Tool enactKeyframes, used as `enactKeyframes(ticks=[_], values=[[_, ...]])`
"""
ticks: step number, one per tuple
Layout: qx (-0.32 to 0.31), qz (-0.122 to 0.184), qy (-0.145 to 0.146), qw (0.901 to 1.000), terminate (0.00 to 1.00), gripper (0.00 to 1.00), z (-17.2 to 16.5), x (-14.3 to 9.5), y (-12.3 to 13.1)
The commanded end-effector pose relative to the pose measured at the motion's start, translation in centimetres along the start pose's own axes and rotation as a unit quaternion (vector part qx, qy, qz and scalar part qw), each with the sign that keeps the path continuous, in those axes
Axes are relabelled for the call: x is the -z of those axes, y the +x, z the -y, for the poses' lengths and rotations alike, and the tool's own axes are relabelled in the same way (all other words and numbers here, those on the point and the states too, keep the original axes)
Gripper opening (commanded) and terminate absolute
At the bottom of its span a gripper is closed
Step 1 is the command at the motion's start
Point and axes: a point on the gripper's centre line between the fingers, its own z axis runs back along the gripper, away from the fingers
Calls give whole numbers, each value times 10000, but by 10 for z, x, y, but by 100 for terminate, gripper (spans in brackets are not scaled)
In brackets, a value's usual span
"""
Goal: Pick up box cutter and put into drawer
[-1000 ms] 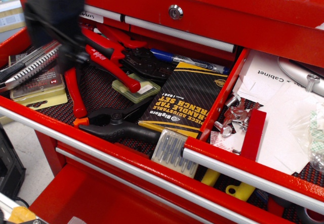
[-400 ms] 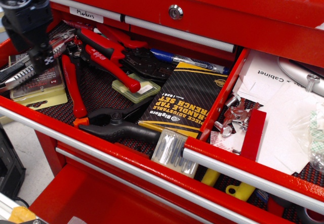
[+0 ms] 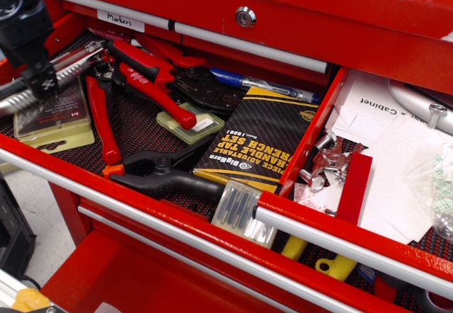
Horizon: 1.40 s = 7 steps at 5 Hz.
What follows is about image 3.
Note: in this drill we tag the red wire stripper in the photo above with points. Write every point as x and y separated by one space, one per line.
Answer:
100 81

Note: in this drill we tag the silver box cutter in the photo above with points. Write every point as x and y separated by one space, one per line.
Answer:
16 96

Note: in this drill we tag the clear plastic hardware bag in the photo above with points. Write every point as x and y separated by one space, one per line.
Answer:
431 184

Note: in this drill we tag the white red-print desiccant packet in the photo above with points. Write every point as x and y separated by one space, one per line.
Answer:
326 199

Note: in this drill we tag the drill bit set package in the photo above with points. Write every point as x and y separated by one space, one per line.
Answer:
57 124

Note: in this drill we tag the small yellow-green plastic case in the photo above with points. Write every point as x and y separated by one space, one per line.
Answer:
207 124

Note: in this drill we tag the red magnetic strip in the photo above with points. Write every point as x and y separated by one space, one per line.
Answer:
354 189

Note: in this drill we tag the red crimping tool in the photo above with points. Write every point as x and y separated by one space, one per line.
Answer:
159 69

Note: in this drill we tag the red marker pen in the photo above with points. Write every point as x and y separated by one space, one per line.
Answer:
112 35

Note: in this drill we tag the black yellow tap wrench box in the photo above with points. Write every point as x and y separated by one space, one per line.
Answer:
259 139

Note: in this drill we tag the yellow tool handle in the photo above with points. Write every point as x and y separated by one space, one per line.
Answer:
294 248

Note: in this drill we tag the red open drawer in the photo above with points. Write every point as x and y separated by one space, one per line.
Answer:
393 258
135 125

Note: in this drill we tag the yellow handled tool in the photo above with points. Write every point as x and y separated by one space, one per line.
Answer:
338 268

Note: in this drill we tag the red tool chest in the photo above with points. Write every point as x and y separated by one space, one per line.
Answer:
405 40

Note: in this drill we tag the white cabinet manual paper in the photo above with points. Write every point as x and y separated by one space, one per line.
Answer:
365 112

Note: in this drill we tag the blue dry erase marker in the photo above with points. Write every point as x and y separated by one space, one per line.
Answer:
246 82

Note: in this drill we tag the clear blade pack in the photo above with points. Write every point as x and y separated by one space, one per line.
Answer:
235 213

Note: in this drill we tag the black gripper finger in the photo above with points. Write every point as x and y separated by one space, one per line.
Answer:
41 79

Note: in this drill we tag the red right open drawer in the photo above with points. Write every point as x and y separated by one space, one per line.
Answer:
393 258

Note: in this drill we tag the silver drawer handle bar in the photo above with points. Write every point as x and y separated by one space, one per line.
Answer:
417 101

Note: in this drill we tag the white markers label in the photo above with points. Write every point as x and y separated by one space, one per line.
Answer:
121 21

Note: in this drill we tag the silver cabinet lock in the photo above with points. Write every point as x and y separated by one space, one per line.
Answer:
245 17

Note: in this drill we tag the black crate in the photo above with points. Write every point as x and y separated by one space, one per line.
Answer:
17 238

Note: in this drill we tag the silver keys and bolts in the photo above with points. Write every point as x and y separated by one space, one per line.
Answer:
329 157

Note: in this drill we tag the black spring clamp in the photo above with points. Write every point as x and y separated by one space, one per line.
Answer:
158 174

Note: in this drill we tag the red left open drawer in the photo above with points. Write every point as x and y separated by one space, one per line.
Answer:
135 125

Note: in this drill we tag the silver bolt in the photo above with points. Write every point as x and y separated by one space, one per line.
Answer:
436 112

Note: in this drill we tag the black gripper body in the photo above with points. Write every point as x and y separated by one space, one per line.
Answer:
25 27

